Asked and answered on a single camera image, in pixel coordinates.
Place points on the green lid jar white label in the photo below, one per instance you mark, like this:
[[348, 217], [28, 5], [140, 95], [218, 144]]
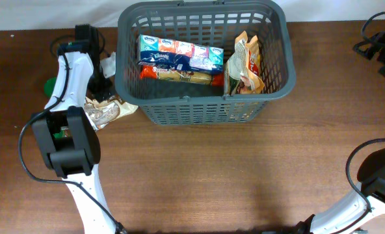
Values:
[[49, 86]]

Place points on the sliced bread paper bag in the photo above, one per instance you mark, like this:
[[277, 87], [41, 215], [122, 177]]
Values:
[[102, 113]]

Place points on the blue tissue multipack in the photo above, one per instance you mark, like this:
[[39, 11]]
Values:
[[179, 55]]

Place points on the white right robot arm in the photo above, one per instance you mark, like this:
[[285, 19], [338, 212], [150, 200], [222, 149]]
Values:
[[366, 200]]

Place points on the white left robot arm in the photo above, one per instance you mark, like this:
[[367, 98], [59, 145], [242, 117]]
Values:
[[67, 140]]

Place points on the green lid pesto jar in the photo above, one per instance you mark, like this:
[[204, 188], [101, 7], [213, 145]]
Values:
[[63, 133]]

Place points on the beige snack bag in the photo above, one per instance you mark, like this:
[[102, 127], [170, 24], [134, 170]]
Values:
[[242, 71]]

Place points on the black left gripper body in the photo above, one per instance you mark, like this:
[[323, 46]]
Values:
[[100, 82]]

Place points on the orange spaghetti packet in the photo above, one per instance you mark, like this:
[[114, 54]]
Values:
[[165, 74]]

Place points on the grey plastic basket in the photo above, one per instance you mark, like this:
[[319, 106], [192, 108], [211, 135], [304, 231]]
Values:
[[209, 23]]

